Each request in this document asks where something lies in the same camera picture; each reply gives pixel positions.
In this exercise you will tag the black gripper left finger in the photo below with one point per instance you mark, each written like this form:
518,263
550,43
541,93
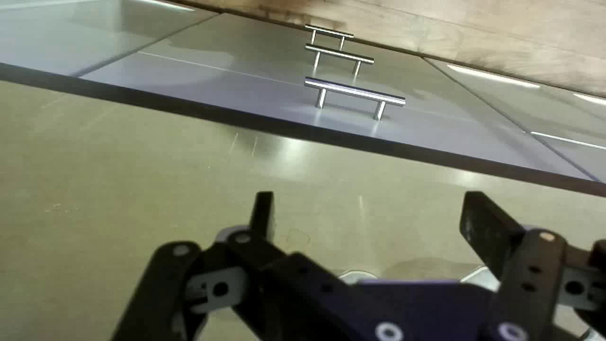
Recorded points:
185,282

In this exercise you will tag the middle steel drawer handle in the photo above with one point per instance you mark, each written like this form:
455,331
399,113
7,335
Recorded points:
319,51

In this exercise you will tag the far steel drawer handle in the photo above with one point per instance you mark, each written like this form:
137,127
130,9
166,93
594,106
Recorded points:
340,34

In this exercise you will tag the near steel drawer handle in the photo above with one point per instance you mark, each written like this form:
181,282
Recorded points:
327,85

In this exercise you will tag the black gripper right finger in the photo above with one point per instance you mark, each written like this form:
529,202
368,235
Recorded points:
537,271

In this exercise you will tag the steel drawer handle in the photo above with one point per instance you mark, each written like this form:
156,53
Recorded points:
319,51
327,85
340,34

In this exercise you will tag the white drawer cabinet front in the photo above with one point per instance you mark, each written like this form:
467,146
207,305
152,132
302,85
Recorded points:
266,75

